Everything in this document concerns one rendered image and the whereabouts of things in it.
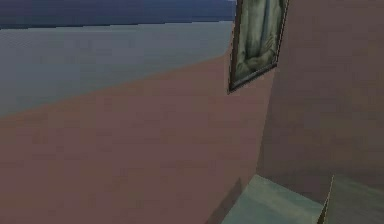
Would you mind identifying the framed green wall picture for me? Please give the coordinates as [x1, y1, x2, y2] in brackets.
[227, 0, 290, 95]

